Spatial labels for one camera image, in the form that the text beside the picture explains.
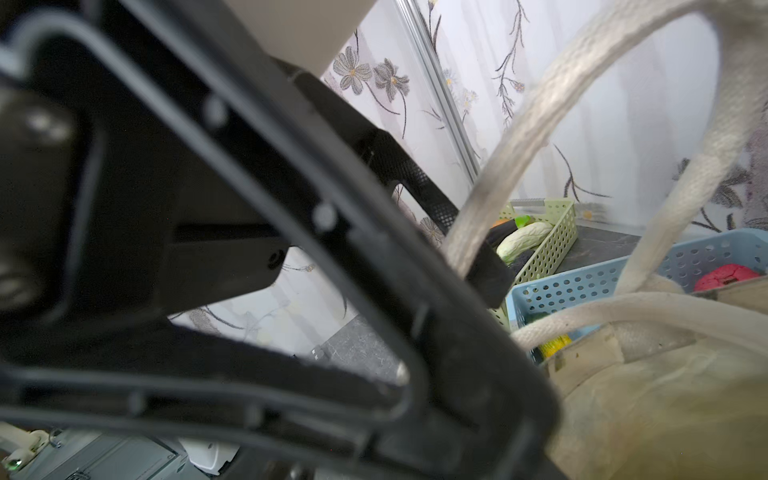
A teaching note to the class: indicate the blue plastic basket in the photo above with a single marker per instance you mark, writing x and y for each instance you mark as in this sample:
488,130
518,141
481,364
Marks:
613,292

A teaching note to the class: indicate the cream canvas tote bag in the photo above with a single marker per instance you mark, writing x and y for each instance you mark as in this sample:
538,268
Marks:
668,385

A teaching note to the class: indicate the green plastic basket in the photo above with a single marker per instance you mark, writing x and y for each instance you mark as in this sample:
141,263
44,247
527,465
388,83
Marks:
544,260

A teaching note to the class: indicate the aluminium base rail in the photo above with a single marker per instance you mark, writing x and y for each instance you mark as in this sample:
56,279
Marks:
90,454

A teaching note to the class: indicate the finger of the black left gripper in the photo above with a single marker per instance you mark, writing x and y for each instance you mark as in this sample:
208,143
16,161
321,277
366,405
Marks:
474,406
381,153

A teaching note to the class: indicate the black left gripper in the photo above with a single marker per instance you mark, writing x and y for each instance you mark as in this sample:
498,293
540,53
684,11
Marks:
133,226

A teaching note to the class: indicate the white radish toy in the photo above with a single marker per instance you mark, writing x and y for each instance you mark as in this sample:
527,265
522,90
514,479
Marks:
525,238

